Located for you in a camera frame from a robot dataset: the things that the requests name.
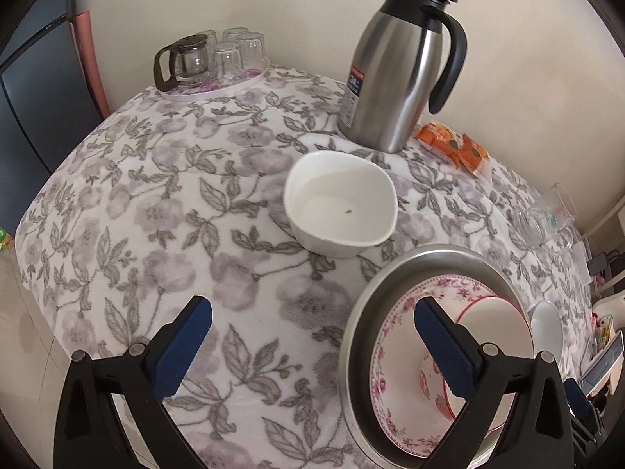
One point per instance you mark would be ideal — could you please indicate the white round tray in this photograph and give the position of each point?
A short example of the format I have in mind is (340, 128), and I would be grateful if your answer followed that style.
(219, 87)

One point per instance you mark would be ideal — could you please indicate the white plastic chair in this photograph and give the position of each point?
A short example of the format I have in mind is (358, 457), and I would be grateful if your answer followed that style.
(610, 305)

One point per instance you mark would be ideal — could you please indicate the red-rimmed strawberry print bowl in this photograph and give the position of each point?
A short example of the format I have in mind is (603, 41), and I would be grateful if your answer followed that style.
(493, 322)

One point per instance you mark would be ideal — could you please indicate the orange snack packet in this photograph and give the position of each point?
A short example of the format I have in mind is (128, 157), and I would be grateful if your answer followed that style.
(437, 141)
(473, 154)

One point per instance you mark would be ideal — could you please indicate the black power adapter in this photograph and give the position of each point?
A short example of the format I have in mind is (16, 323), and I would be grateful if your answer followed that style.
(600, 264)

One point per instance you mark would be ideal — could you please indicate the grey rectangular box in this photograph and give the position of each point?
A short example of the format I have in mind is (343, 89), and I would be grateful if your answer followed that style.
(603, 364)

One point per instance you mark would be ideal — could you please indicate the small clear glass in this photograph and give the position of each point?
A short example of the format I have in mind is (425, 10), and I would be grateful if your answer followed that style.
(531, 228)

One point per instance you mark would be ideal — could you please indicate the stainless steel plate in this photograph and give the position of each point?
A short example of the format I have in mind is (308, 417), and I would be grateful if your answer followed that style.
(364, 312)

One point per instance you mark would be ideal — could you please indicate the white ceramic bowl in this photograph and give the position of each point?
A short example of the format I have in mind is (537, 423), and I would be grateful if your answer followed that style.
(337, 205)

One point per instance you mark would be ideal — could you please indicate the grey floral tablecloth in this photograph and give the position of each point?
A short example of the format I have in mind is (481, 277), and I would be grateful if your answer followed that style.
(171, 205)

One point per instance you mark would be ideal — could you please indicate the clear glass mug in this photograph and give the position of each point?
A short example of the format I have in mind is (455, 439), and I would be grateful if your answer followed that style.
(556, 207)

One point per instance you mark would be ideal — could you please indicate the pink floral plate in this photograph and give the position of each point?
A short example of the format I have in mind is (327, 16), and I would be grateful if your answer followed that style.
(400, 332)

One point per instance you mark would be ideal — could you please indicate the small white plate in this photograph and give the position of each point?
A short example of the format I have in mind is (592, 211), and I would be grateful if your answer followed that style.
(547, 327)

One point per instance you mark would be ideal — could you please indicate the small green packet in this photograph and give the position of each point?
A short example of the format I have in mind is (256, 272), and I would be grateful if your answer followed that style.
(6, 238)

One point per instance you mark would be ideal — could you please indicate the stainless steel thermos jug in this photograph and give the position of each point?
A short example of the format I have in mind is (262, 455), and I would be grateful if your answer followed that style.
(390, 83)

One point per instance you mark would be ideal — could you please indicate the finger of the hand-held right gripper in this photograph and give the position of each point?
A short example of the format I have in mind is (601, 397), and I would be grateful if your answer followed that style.
(578, 398)

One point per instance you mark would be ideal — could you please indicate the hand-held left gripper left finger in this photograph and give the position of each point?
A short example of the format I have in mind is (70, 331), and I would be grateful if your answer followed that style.
(180, 347)

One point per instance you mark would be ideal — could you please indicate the dark cabinet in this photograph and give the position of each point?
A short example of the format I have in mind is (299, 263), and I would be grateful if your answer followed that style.
(39, 117)

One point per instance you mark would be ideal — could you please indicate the clear drinking glass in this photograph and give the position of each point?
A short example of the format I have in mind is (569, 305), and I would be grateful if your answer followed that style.
(234, 34)
(210, 39)
(251, 51)
(227, 61)

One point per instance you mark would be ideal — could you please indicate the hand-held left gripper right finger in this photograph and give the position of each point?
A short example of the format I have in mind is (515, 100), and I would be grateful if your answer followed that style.
(444, 347)

